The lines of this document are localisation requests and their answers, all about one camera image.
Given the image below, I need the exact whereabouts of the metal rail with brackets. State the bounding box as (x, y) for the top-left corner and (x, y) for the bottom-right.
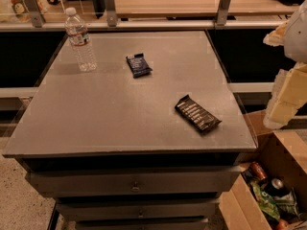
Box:
(0, 0), (289, 33)

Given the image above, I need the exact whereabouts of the wooden desk top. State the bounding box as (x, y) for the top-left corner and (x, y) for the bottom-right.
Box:
(115, 0), (298, 17)

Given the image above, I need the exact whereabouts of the grey drawer cabinet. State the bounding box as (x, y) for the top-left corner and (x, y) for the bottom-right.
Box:
(4, 31), (255, 230)

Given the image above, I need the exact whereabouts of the orange packaged item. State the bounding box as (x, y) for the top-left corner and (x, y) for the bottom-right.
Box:
(0, 0), (47, 23)

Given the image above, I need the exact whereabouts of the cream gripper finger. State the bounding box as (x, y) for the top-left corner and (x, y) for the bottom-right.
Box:
(263, 22), (288, 47)
(263, 62), (307, 129)

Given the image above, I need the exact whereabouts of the dark blue blueberry rxbar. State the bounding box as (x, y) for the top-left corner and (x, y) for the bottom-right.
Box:
(126, 53), (153, 79)

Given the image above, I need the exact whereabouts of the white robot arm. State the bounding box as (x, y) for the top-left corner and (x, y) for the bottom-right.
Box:
(263, 0), (307, 129)

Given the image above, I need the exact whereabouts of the brown cardboard box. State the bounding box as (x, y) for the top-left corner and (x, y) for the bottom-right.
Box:
(220, 111), (307, 230)

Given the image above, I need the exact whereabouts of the dark silver-top can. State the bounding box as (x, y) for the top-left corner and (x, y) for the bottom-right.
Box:
(267, 178), (287, 196)

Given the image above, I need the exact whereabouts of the middle grey drawer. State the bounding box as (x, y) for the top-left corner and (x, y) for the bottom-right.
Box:
(57, 198), (220, 221)

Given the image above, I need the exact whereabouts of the clear plastic water bottle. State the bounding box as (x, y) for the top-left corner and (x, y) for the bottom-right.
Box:
(64, 7), (97, 72)

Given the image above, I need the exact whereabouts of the upper grey drawer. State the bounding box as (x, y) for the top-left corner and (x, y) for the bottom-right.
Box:
(26, 166), (240, 198)

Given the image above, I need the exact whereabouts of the black chocolate rxbar wrapper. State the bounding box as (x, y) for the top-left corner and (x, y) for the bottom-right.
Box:
(175, 95), (222, 134)

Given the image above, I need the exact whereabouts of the green snack bag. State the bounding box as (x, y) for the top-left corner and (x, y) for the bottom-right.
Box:
(249, 181), (280, 221)

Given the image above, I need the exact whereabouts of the red soda can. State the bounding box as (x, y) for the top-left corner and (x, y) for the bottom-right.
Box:
(249, 162), (268, 181)

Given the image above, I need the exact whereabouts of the grey drawer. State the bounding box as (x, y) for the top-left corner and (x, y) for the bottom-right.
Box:
(57, 198), (220, 221)
(26, 166), (240, 198)

